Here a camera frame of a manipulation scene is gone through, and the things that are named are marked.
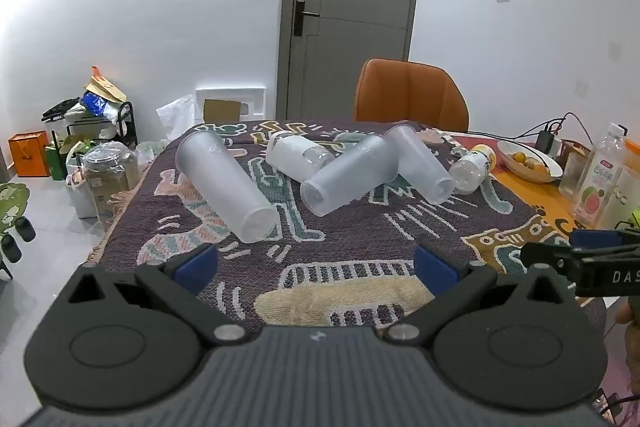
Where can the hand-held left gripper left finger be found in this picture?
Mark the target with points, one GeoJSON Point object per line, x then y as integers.
{"type": "Point", "coordinates": [196, 266]}

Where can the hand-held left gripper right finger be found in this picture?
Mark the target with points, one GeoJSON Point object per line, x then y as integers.
{"type": "Point", "coordinates": [434, 271]}

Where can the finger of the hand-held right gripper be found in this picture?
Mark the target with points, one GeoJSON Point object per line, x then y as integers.
{"type": "Point", "coordinates": [597, 238]}
{"type": "Point", "coordinates": [547, 258]}

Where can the large frosted plastic cup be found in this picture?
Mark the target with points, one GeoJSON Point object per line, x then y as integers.
{"type": "Point", "coordinates": [220, 182]}

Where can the short white plastic cup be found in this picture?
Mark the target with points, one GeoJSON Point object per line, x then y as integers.
{"type": "Point", "coordinates": [290, 157]}

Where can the translucent plastic container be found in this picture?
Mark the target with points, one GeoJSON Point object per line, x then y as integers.
{"type": "Point", "coordinates": [625, 197]}

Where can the plastic bottle with pink label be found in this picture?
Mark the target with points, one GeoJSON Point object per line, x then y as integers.
{"type": "Point", "coordinates": [597, 182]}

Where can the clear drinking glass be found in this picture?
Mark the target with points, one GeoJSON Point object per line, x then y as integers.
{"type": "Point", "coordinates": [573, 177]}

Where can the white fruit bowl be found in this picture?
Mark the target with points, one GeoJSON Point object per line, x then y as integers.
{"type": "Point", "coordinates": [542, 174]}

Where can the purple printed blanket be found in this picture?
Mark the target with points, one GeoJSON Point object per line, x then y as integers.
{"type": "Point", "coordinates": [350, 242]}

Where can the brown basket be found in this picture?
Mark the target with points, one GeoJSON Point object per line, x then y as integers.
{"type": "Point", "coordinates": [575, 148]}

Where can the orange fruit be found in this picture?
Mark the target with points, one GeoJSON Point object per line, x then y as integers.
{"type": "Point", "coordinates": [539, 165]}
{"type": "Point", "coordinates": [520, 156]}

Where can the small bottle with yellow cap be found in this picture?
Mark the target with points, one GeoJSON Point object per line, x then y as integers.
{"type": "Point", "coordinates": [467, 172]}

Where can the black power adapter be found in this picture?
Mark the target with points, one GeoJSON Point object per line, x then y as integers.
{"type": "Point", "coordinates": [547, 141]}

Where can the clear plastic bag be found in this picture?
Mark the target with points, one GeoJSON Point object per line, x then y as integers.
{"type": "Point", "coordinates": [150, 152]}

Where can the plastic wrapped jar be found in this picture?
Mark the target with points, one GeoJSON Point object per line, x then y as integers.
{"type": "Point", "coordinates": [107, 177]}

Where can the white shopping bag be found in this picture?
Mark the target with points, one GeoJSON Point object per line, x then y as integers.
{"type": "Point", "coordinates": [80, 197]}

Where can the white plastic bag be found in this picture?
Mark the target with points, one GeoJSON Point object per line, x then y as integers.
{"type": "Point", "coordinates": [176, 114]}

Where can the brown cardboard piece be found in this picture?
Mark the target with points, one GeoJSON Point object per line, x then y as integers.
{"type": "Point", "coordinates": [221, 110]}

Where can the black storage rack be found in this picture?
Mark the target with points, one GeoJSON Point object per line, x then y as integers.
{"type": "Point", "coordinates": [125, 124]}

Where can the orange leather chair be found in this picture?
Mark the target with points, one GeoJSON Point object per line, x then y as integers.
{"type": "Point", "coordinates": [410, 97]}

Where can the white box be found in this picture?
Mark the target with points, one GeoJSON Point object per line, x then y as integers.
{"type": "Point", "coordinates": [252, 99]}

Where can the blue plastic bag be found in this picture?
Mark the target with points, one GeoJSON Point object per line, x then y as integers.
{"type": "Point", "coordinates": [97, 104]}

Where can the brown paper bag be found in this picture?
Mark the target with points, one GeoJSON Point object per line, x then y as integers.
{"type": "Point", "coordinates": [107, 88]}

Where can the orange box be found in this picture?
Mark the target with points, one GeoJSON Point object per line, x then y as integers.
{"type": "Point", "coordinates": [29, 154]}

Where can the grey door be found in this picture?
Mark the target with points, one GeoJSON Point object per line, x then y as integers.
{"type": "Point", "coordinates": [360, 7]}

